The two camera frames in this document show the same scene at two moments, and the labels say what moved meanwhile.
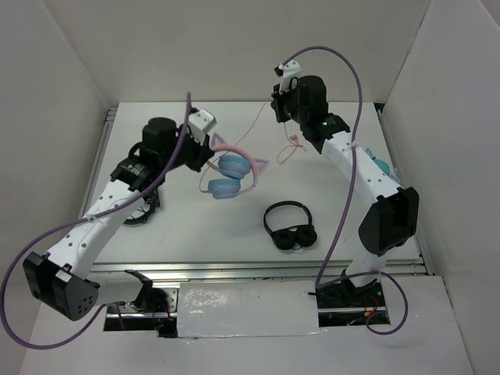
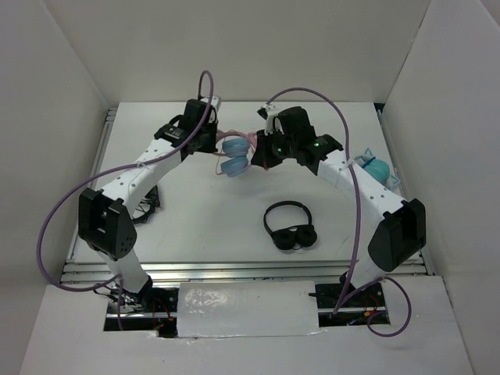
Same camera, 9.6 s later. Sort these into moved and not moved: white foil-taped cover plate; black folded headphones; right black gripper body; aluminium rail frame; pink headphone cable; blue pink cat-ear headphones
Moved: pink headphone cable; right black gripper body; blue pink cat-ear headphones
Not moved: white foil-taped cover plate; aluminium rail frame; black folded headphones
